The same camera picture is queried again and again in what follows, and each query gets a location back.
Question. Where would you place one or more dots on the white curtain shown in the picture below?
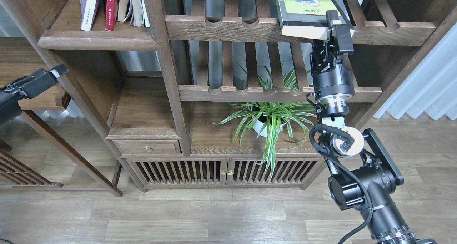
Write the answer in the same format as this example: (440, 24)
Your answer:
(432, 86)

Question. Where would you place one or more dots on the spider plant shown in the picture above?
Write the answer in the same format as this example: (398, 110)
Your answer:
(273, 116)

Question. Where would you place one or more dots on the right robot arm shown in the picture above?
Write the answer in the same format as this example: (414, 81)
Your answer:
(362, 173)

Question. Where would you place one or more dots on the yellow and grey thick book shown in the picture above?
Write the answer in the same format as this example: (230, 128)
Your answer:
(307, 18)

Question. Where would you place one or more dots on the red book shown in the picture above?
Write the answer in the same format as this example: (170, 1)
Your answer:
(111, 7)

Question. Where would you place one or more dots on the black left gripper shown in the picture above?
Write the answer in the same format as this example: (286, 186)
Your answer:
(27, 87)

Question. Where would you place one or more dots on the dark wooden bookshelf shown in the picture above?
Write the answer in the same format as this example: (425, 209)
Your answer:
(163, 86)

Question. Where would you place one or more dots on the upright beige book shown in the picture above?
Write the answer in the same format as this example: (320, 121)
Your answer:
(123, 10)

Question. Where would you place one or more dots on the upright white books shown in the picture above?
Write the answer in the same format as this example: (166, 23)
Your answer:
(139, 16)

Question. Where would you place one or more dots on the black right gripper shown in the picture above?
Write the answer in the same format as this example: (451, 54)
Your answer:
(330, 78)

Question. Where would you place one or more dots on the pale lavender book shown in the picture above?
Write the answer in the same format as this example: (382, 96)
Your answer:
(88, 13)

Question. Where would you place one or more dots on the brass drawer knob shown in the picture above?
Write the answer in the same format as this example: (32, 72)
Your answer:
(148, 149)

